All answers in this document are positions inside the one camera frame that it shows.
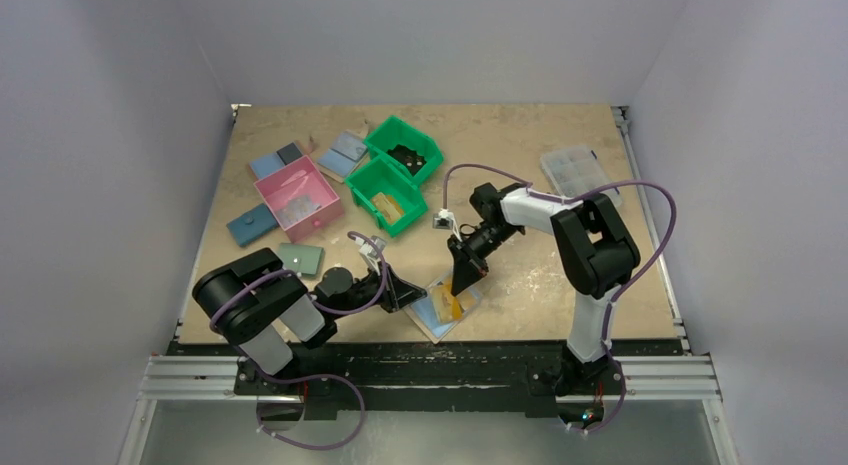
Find aluminium front frame rail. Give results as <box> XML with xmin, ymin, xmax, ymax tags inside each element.
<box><xmin>115</xmin><ymin>355</ymin><xmax>740</xmax><ymax>465</ymax></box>

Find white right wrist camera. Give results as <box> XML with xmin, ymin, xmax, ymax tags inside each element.
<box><xmin>432</xmin><ymin>208</ymin><xmax>460</xmax><ymax>237</ymax></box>

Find green bin with yellow card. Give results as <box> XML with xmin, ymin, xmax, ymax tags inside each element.
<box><xmin>345</xmin><ymin>157</ymin><xmax>428</xmax><ymax>237</ymax></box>

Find aluminium frame rail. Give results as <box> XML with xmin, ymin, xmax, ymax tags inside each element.
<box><xmin>610</xmin><ymin>105</ymin><xmax>694</xmax><ymax>356</ymax></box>
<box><xmin>115</xmin><ymin>355</ymin><xmax>740</xmax><ymax>465</ymax></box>

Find light blue open card holder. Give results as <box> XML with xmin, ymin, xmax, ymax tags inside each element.
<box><xmin>316</xmin><ymin>131</ymin><xmax>368</xmax><ymax>183</ymax></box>

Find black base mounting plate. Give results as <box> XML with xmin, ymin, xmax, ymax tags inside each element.
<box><xmin>165</xmin><ymin>340</ymin><xmax>627</xmax><ymax>422</ymax></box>

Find blue grey open card holder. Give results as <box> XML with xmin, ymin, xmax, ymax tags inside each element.
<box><xmin>249</xmin><ymin>141</ymin><xmax>304</xmax><ymax>180</ymax></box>

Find clear plastic screw organizer box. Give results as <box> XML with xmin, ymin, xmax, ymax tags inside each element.
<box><xmin>540</xmin><ymin>144</ymin><xmax>611</xmax><ymax>197</ymax></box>

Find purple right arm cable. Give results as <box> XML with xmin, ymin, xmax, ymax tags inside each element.
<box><xmin>440</xmin><ymin>163</ymin><xmax>678</xmax><ymax>437</ymax></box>

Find green bin with black parts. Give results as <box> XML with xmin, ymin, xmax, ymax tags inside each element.
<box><xmin>365</xmin><ymin>116</ymin><xmax>444</xmax><ymax>186</ymax></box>

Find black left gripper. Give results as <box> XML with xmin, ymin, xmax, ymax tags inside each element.
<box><xmin>331</xmin><ymin>260</ymin><xmax>426</xmax><ymax>319</ymax></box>

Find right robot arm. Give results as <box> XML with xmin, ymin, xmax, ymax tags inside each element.
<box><xmin>447</xmin><ymin>183</ymin><xmax>641</xmax><ymax>396</ymax></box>

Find aluminium frame rail right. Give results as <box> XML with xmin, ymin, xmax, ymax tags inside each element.
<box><xmin>610</xmin><ymin>105</ymin><xmax>694</xmax><ymax>356</ymax></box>

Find yellow card in bin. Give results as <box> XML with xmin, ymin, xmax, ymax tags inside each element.
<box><xmin>371</xmin><ymin>192</ymin><xmax>405</xmax><ymax>225</ymax></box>

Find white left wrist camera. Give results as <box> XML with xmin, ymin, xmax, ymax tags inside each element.
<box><xmin>354</xmin><ymin>236</ymin><xmax>387</xmax><ymax>274</ymax></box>

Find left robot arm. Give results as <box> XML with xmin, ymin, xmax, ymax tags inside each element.
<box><xmin>191</xmin><ymin>248</ymin><xmax>427</xmax><ymax>394</ymax></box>

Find pink box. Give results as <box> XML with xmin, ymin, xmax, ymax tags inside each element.
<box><xmin>254</xmin><ymin>156</ymin><xmax>344</xmax><ymax>243</ymax></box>

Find green closed card holder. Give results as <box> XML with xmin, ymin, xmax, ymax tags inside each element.
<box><xmin>276</xmin><ymin>243</ymin><xmax>324</xmax><ymax>278</ymax></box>

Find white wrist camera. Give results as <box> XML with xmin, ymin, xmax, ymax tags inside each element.
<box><xmin>354</xmin><ymin>236</ymin><xmax>387</xmax><ymax>274</ymax></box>
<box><xmin>432</xmin><ymin>208</ymin><xmax>460</xmax><ymax>237</ymax></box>

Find yellow card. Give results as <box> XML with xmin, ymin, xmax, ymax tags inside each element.
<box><xmin>371</xmin><ymin>192</ymin><xmax>405</xmax><ymax>225</ymax></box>
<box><xmin>431</xmin><ymin>281</ymin><xmax>463</xmax><ymax>324</ymax></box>

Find beige leather card holder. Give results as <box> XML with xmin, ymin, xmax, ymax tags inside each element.
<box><xmin>405</xmin><ymin>269</ymin><xmax>483</xmax><ymax>344</ymax></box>

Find black parts in bin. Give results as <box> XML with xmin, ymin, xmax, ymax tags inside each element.
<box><xmin>388</xmin><ymin>144</ymin><xmax>426</xmax><ymax>177</ymax></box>

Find dark blue closed card holder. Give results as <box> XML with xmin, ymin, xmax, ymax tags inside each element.
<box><xmin>227</xmin><ymin>204</ymin><xmax>279</xmax><ymax>248</ymax></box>

